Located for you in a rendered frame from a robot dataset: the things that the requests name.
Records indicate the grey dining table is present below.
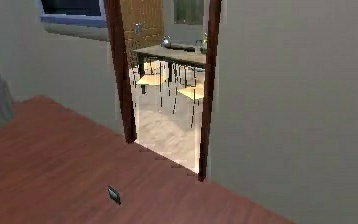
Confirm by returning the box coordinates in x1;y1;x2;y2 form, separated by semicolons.
132;44;208;96

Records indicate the green glass bottle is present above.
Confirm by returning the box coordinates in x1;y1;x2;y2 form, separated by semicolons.
200;32;209;55

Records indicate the small black flat device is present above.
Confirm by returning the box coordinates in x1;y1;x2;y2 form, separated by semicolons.
107;185;123;206

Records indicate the dark flat pan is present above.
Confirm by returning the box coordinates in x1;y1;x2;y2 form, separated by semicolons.
169;42;197;53

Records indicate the pale wooden chair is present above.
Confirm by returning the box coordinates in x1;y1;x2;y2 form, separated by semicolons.
172;65;206;129
135;59;170;108

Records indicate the grey framed window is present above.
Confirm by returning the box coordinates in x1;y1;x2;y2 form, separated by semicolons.
172;0;205;26

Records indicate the blue framed wall picture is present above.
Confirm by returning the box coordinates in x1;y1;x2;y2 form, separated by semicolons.
36;0;108;29

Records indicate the brown wooden room door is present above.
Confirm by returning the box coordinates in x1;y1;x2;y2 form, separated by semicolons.
120;0;165;70

